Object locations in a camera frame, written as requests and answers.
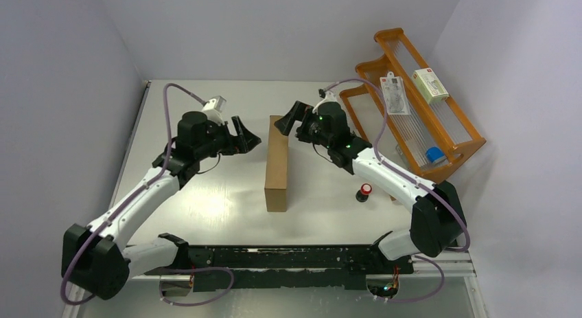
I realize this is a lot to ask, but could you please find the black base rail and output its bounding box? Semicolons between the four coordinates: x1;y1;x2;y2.
146;242;413;292

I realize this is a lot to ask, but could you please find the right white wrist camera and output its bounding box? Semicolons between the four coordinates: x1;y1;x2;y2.
312;89;338;114

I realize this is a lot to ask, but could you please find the blue tape roll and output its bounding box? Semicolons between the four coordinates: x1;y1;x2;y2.
425;146;447;166

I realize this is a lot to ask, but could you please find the orange wooden shelf rack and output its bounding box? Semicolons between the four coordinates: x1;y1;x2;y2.
355;27;486;183

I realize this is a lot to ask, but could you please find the brown cardboard box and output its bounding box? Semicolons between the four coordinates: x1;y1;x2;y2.
264;115;288;212

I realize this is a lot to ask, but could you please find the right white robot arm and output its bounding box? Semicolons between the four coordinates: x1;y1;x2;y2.
274;101;467;273

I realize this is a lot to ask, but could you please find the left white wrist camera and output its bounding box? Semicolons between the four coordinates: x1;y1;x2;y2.
201;95;226;126

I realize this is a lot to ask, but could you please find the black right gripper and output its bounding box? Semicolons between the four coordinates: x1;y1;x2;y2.
274;101;333;149

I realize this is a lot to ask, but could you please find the white green small box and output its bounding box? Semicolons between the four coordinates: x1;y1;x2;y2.
412;68;450;104

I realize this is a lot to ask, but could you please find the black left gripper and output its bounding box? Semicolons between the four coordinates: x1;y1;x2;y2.
195;115;259;160

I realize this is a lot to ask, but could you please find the red black push button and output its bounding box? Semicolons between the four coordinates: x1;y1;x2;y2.
356;183;373;203

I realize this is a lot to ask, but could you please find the clear packaged item with card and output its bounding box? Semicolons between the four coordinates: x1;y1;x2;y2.
380;71;410;115

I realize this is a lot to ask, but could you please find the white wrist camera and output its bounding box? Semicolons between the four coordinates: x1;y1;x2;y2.
201;95;226;126
312;89;338;114

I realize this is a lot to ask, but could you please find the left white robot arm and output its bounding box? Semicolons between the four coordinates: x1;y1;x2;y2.
60;111;261;304

